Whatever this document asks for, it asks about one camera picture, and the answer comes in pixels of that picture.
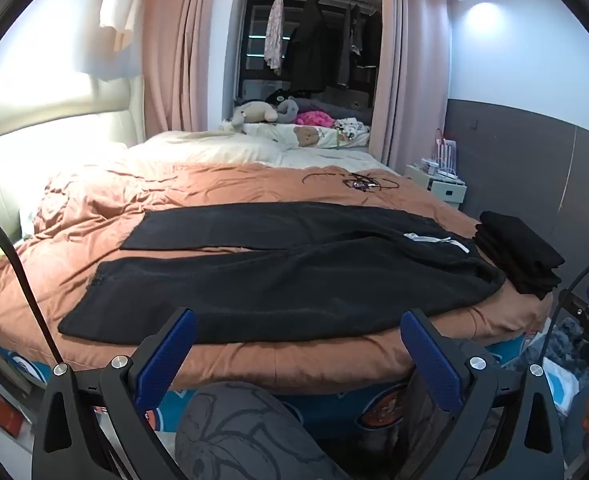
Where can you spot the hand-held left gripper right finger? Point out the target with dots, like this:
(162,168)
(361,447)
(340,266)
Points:
(432,360)

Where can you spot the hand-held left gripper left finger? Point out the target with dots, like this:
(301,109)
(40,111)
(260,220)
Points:
(167,355)

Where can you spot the black pants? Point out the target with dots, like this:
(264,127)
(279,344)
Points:
(274,280)
(519,255)

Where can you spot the grey fluffy rug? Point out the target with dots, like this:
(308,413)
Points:
(572,340)

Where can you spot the person's leg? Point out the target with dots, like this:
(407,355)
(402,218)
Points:
(244,435)

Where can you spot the blue printed bed sheet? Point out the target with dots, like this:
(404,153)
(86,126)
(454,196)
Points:
(324,405)

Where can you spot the orange blanket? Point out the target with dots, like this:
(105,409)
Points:
(124,195)

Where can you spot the pale green nightstand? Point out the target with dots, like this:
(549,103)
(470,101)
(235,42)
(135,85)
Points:
(447,192)

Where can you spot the cream bed sheet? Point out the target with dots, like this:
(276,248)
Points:
(199,147)

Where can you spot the white patterned cloth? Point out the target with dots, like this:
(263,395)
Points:
(349,126)

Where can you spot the cream padded headboard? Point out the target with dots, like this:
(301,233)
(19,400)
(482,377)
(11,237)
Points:
(49,130)

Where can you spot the beige plush toy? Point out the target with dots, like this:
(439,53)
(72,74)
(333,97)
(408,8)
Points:
(252,112)

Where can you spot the pink cloth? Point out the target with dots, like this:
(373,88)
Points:
(314,119)

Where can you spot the grey plush toy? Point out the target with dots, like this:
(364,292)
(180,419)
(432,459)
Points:
(287,109)

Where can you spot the black hanging coat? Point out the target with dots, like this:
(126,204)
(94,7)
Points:
(309,50)

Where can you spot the floral hanging garment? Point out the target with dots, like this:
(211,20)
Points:
(273,35)

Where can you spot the dark hanging garments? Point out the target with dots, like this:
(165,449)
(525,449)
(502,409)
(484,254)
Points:
(357,30)

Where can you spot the white hanging garment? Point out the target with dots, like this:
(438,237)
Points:
(122,5)

